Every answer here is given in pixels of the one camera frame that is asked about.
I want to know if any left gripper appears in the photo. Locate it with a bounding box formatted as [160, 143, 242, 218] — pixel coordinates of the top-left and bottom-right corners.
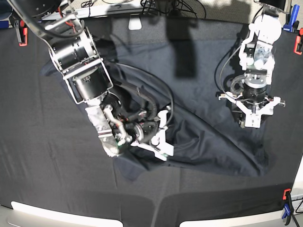
[218, 81, 285, 128]

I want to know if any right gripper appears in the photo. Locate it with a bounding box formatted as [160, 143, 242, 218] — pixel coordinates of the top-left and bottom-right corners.
[130, 105, 174, 161]

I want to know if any dark grey t-shirt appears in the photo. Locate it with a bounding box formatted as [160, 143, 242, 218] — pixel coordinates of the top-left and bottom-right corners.
[40, 42, 270, 179]

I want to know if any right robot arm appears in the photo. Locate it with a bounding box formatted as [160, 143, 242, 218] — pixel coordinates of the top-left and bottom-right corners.
[9, 0, 174, 161]

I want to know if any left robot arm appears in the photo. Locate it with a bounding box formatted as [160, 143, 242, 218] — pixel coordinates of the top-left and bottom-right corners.
[218, 0, 291, 128]

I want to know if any red clamp far right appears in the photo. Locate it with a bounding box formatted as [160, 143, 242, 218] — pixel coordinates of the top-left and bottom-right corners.
[294, 28, 303, 55]

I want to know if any black table cloth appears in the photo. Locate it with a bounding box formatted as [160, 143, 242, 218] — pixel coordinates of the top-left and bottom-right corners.
[0, 17, 303, 227]

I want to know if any red blue clamp near right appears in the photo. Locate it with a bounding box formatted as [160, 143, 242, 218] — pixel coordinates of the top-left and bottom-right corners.
[282, 188, 300, 227]

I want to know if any blue clamp far right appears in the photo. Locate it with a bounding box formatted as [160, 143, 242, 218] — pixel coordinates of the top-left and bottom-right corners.
[283, 4, 300, 33]

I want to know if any red black clamp far left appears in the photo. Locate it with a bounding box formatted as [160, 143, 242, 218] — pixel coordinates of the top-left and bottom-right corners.
[14, 20, 28, 47]

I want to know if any black cable bundle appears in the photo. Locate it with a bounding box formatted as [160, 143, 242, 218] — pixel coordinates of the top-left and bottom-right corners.
[140, 0, 206, 19]

